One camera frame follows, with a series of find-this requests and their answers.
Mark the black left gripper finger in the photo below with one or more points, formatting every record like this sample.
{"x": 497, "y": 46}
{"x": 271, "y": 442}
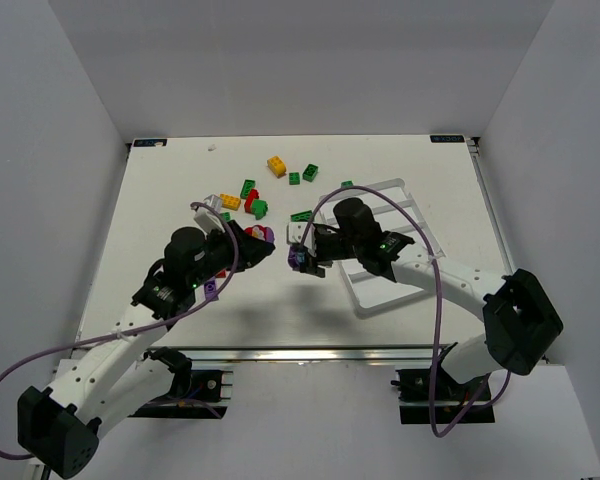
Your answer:
{"x": 242, "y": 238}
{"x": 250, "y": 256}

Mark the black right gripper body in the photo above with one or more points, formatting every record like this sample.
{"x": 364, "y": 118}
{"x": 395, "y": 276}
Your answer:
{"x": 315, "y": 251}

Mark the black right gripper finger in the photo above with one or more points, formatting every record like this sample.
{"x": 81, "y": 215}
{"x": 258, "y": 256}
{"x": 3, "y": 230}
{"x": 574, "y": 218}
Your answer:
{"x": 305, "y": 248}
{"x": 312, "y": 268}

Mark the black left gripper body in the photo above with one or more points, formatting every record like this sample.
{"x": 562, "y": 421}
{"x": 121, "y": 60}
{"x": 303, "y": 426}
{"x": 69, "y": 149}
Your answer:
{"x": 235, "y": 248}

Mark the purple flower lego piece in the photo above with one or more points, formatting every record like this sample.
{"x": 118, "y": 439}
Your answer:
{"x": 294, "y": 262}

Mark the green rounded lego piece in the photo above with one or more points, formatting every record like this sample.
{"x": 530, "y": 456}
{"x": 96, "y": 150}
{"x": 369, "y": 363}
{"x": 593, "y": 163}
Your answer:
{"x": 259, "y": 208}

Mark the purple lego brick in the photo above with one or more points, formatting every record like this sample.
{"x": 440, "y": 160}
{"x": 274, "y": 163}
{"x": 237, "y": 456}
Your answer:
{"x": 210, "y": 290}

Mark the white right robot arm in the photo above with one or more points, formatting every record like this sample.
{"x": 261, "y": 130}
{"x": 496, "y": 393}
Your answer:
{"x": 519, "y": 321}

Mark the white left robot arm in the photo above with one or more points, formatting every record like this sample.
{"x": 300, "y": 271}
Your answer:
{"x": 62, "y": 424}

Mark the green flat lego plate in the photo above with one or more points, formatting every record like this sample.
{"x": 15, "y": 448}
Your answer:
{"x": 301, "y": 217}

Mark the yellow long lego brick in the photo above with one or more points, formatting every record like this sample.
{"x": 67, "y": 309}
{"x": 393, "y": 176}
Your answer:
{"x": 230, "y": 202}

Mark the green long lego brick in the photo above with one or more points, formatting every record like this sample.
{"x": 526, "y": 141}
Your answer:
{"x": 247, "y": 186}

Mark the small green lego square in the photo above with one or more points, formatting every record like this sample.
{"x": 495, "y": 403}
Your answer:
{"x": 294, "y": 178}

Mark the green lego brick top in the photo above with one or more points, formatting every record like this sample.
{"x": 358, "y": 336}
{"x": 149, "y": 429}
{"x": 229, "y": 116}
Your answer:
{"x": 310, "y": 172}

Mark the yellow tall lego brick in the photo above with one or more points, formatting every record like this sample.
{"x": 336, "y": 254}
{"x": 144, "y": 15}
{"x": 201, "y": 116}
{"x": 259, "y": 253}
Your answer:
{"x": 277, "y": 166}

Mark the blue label right corner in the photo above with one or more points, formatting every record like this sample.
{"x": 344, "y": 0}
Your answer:
{"x": 444, "y": 139}

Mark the blue label corner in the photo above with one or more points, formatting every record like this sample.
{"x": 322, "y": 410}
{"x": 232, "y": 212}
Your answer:
{"x": 444, "y": 139}
{"x": 149, "y": 143}

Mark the blue label left corner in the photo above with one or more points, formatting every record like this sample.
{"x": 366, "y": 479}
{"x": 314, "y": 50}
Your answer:
{"x": 149, "y": 143}

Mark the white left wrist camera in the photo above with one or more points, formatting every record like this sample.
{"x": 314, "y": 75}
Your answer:
{"x": 207, "y": 218}

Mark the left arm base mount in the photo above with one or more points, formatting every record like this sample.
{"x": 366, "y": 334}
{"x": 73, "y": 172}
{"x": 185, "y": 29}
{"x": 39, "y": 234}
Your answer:
{"x": 195, "y": 392}

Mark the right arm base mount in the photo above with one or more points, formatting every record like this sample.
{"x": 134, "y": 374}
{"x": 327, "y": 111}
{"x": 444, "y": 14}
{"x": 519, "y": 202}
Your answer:
{"x": 411, "y": 384}

